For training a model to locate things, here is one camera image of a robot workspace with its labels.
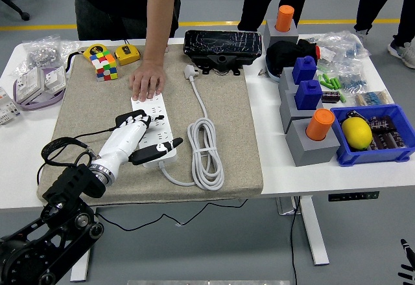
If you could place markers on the grey square block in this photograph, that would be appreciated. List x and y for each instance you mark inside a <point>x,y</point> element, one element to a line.
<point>287,110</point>
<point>270,34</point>
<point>285,81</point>
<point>311,153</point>

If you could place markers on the purple tray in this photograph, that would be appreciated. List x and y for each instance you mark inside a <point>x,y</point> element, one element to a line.
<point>35,105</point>

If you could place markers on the blue block with knob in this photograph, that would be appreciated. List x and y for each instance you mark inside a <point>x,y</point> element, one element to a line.
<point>304,71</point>
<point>308,97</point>

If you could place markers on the clear bag of metal parts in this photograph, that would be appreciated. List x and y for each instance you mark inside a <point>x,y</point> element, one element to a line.
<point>40,55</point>

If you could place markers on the white bowl with blue rim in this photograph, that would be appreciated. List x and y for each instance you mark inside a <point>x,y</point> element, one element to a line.
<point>272,77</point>

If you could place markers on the person's left forearm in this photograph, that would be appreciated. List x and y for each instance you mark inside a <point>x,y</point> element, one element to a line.
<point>159,22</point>

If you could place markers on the green battery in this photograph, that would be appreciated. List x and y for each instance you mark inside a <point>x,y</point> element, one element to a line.
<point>321,80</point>
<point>342,97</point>
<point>338,84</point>
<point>327,84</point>

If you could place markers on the black device in plastic wrap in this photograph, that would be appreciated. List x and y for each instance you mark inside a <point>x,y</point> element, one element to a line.
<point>222,43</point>

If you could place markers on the small orange cap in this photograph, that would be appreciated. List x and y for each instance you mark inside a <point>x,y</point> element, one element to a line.
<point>318,52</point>

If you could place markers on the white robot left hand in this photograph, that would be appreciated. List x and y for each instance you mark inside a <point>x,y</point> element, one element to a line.
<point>121,144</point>

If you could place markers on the round yellow tape measure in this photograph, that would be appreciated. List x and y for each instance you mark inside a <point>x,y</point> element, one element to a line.
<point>94,50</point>

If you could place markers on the black table control panel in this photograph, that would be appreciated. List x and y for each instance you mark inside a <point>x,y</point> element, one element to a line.
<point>353,196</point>

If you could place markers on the small yellow tape measure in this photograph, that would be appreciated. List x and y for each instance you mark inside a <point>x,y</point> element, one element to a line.
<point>127,55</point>

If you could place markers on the black cloth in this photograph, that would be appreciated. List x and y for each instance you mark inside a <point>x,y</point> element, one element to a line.
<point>282,55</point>

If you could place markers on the yellow lemon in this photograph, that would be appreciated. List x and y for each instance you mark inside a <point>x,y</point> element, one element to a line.
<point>356,132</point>

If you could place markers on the clear bag of taped resistors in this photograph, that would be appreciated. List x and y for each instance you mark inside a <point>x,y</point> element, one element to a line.
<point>373,98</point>

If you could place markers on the white socket box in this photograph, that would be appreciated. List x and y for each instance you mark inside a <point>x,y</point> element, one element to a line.
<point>55,77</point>
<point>29,84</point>

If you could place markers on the white table leg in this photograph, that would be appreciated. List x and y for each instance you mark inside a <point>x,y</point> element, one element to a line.
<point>313,233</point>
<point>79,272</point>

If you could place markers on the white power strip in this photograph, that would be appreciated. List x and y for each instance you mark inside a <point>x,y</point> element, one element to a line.
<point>159,107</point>

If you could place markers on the white circuit breaker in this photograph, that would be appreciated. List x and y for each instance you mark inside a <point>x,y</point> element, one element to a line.
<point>6,110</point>

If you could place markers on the large clear bag of resistors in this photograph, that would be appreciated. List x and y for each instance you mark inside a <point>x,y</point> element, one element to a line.
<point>347,43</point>

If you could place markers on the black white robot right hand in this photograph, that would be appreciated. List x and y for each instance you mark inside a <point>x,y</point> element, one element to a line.
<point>411,259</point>

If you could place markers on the orange cylinder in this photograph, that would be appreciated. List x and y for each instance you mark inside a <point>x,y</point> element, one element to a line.
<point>319,124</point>
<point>284,17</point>

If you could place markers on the blue plastic bin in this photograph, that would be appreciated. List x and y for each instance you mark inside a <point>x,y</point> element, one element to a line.
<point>369,157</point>

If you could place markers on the person's left hand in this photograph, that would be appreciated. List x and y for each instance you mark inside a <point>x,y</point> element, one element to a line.
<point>148,79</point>

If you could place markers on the dark brown capacitor pack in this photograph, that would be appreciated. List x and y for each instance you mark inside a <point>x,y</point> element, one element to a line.
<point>386,136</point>

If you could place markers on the scrambled colour puzzle cube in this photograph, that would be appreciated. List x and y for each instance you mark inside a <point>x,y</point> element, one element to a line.
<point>105,66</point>

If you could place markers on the clear bag of blue resistors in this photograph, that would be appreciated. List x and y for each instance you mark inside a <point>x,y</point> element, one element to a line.
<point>351,81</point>

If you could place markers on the small black clip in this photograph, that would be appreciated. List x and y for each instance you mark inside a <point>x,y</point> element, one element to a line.
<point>351,115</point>

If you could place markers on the grey-brown mat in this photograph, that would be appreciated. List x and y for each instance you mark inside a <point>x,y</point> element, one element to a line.
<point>227,136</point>

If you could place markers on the small white carton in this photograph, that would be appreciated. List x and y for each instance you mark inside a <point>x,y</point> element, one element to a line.
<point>328,55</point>

